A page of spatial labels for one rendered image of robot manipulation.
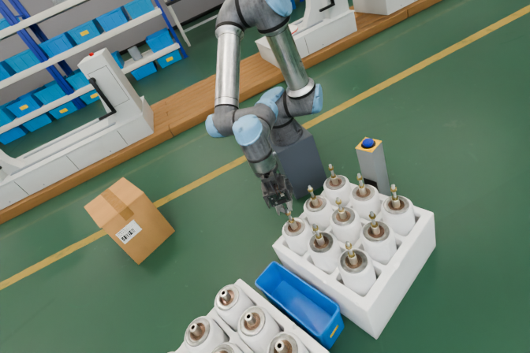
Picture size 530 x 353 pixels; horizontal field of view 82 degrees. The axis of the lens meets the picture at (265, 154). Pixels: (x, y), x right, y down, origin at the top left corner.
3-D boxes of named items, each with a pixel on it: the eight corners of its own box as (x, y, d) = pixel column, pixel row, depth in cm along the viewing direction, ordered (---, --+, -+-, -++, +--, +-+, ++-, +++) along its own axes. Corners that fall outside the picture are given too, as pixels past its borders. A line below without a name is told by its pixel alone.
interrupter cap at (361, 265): (368, 251, 87) (368, 250, 86) (366, 276, 81) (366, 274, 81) (342, 249, 90) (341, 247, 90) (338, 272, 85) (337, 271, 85)
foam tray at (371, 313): (286, 273, 119) (271, 245, 109) (344, 206, 135) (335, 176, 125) (376, 340, 91) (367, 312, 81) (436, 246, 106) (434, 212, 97)
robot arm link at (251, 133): (262, 109, 79) (252, 128, 73) (276, 142, 85) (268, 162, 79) (237, 113, 82) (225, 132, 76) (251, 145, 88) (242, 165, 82)
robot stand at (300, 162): (283, 180, 163) (263, 137, 147) (312, 165, 165) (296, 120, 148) (296, 200, 148) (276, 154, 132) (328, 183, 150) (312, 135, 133)
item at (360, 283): (381, 281, 97) (372, 247, 87) (379, 311, 90) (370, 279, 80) (351, 277, 101) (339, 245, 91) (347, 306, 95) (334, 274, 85)
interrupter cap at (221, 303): (211, 302, 92) (210, 300, 92) (229, 281, 95) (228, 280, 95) (225, 316, 87) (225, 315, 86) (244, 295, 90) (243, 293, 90)
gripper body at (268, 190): (268, 210, 89) (253, 181, 82) (266, 191, 96) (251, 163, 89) (293, 202, 88) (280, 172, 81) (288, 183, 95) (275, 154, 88)
